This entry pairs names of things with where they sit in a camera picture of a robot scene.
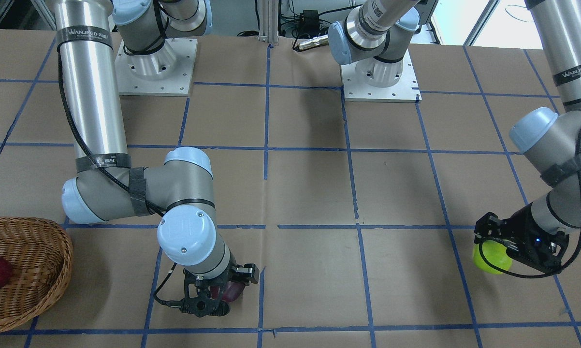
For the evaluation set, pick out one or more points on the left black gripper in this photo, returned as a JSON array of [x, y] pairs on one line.
[[523, 227]]

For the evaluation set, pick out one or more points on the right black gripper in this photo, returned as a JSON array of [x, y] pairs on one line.
[[246, 273]]

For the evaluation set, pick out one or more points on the dark red apple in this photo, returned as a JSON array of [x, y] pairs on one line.
[[228, 293]]

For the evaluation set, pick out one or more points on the green apple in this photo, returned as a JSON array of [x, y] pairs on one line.
[[495, 253]]

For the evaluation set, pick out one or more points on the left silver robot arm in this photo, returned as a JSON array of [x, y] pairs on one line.
[[551, 142]]

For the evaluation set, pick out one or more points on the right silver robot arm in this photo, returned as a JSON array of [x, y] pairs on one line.
[[94, 37]]

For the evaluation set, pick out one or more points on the woven wicker basket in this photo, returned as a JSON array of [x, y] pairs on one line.
[[41, 253]]

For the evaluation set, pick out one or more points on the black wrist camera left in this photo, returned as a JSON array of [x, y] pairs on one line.
[[488, 228]]

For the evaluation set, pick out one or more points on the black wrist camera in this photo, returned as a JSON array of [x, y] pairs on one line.
[[488, 228], [245, 274]]

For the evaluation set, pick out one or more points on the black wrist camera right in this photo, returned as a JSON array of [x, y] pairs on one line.
[[245, 274]]

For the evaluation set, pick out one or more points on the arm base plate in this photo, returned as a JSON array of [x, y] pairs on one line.
[[371, 80], [167, 72]]

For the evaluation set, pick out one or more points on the aluminium frame post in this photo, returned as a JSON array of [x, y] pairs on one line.
[[268, 21]]

